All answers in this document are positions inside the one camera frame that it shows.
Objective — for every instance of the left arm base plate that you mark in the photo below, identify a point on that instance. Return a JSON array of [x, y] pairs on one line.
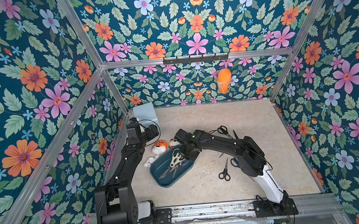
[[160, 216]]

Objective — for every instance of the brown white plush toy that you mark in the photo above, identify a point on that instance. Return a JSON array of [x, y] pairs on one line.
[[172, 143]]

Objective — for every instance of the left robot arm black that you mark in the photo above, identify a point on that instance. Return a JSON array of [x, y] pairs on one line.
[[115, 201]]

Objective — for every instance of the small black scissors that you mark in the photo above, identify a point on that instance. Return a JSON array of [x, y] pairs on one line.
[[224, 175], [175, 170]]

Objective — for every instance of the pink scissors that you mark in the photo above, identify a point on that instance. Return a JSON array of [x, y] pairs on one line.
[[170, 170]]

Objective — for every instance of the blue handled scissors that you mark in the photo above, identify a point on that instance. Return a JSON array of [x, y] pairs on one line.
[[235, 163]]

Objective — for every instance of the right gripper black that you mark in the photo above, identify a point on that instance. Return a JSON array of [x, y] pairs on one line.
[[188, 151]]

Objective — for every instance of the black scissors top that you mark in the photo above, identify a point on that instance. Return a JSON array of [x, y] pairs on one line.
[[224, 131]]

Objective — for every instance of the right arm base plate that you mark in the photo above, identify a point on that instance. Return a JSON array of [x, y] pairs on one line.
[[265, 208]]

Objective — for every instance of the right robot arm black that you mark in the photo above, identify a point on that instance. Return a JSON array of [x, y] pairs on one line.
[[251, 160]]

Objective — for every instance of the light blue box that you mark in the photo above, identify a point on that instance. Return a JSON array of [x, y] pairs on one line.
[[145, 114]]

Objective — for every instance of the teal storage box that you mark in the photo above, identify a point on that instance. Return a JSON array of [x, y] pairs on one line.
[[163, 163]]

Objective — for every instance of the tiger plush toy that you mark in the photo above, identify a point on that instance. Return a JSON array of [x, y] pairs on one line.
[[160, 147]]

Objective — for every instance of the beige kitchen scissors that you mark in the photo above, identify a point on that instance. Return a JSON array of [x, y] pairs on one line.
[[177, 157]]

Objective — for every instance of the small black scissors bottom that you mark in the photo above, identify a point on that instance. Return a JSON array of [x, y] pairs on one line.
[[224, 175]]

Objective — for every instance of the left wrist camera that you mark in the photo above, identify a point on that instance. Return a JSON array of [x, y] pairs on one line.
[[133, 130]]

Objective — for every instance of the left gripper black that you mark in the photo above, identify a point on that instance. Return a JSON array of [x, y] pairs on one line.
[[153, 131]]

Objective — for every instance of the black hook rail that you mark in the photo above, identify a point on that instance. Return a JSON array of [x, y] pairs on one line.
[[198, 58]]

